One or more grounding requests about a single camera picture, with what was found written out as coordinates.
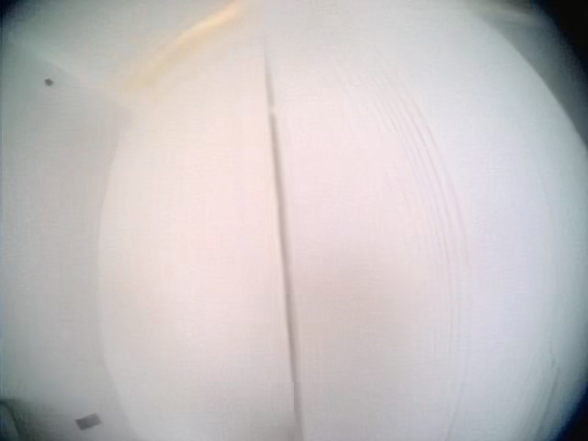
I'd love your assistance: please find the white cabinet door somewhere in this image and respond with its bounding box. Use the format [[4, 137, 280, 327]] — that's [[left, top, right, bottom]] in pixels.
[[263, 0, 585, 441]]

